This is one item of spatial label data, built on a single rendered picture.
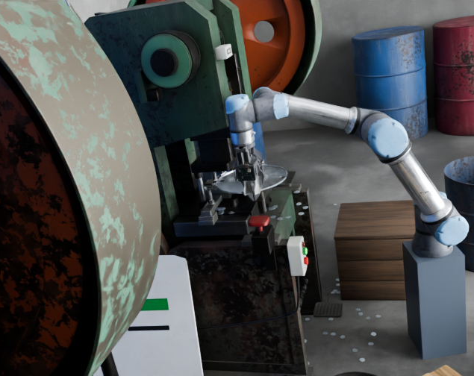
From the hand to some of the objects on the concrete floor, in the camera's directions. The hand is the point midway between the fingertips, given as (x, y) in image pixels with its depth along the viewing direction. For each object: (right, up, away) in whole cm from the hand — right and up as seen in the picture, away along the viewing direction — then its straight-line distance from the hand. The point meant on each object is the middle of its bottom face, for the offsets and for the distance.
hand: (254, 196), depth 190 cm
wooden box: (+69, -43, +93) cm, 123 cm away
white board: (-42, -81, +48) cm, 103 cm away
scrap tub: (+124, -32, +97) cm, 161 cm away
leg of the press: (-20, -77, +47) cm, 93 cm away
